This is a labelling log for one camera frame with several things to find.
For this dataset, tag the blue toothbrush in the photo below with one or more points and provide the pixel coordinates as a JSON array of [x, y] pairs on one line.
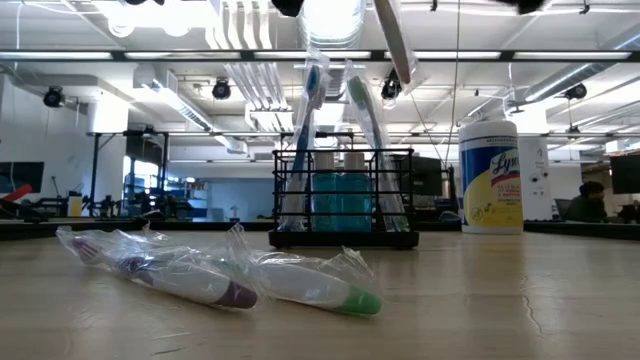
[[312, 85]]

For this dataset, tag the orange toothbrush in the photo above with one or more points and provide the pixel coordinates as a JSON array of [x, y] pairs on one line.
[[395, 40]]

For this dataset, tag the green toothbrush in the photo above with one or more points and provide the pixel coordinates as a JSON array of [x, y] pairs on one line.
[[359, 95], [310, 287]]

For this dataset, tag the blue mouthwash bottle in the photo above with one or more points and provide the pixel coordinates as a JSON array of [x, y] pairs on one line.
[[356, 200], [325, 200]]

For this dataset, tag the purple toothbrush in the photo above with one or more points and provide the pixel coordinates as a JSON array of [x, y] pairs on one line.
[[200, 285]]

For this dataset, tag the white round column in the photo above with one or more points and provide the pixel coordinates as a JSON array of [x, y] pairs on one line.
[[537, 180]]

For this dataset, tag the disinfecting wipes canister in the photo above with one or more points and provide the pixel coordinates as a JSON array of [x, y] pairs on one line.
[[490, 200]]

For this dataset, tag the black desk monitor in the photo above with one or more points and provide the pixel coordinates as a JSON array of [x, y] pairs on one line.
[[627, 175]]

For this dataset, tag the person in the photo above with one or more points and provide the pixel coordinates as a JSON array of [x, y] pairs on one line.
[[587, 207]]

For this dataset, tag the yellow white container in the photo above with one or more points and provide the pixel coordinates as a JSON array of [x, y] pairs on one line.
[[75, 207]]

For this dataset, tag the red object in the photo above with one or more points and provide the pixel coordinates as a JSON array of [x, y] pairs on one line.
[[17, 192]]

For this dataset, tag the silver ceiling air duct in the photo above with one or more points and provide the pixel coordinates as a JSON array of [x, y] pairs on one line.
[[332, 25]]

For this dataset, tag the black ceiling camera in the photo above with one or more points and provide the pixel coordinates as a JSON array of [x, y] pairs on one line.
[[391, 89], [221, 90], [576, 91], [54, 97]]

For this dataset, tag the black overhead frame bar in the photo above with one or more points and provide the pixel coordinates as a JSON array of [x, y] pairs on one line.
[[120, 55]]

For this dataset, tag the black room rack frame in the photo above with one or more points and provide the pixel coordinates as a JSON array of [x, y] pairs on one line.
[[95, 175]]

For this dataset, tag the black wall monitor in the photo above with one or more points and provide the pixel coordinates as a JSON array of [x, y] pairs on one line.
[[20, 175]]

